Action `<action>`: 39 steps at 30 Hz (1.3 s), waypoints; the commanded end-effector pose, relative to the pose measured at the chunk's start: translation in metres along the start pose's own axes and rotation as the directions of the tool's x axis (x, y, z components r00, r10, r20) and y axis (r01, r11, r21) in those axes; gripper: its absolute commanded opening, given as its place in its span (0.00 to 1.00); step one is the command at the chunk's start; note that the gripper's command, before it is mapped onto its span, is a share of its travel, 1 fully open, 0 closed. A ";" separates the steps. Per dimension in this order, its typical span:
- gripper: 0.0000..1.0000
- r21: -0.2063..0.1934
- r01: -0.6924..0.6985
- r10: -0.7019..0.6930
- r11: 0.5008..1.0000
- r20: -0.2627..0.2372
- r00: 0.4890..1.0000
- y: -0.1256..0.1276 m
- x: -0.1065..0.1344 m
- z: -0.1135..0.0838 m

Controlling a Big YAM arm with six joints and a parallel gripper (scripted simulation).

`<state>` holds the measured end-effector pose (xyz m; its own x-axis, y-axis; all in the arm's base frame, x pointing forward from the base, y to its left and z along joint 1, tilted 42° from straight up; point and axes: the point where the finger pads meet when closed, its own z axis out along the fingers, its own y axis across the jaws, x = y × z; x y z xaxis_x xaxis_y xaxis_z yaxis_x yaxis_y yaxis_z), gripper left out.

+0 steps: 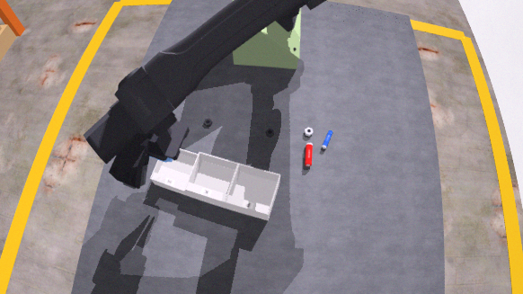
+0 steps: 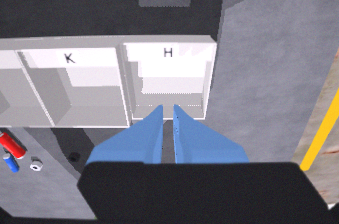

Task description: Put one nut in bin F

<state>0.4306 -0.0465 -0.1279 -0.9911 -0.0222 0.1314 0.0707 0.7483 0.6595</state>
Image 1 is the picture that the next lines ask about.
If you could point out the blue battery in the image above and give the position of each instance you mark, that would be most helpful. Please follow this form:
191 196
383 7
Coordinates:
327 139

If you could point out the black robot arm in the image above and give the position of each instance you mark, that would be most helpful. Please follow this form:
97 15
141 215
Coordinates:
174 74

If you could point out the white bin rack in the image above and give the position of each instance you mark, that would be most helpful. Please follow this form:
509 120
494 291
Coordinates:
251 191

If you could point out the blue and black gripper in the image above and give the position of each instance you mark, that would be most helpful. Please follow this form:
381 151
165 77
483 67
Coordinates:
178 131

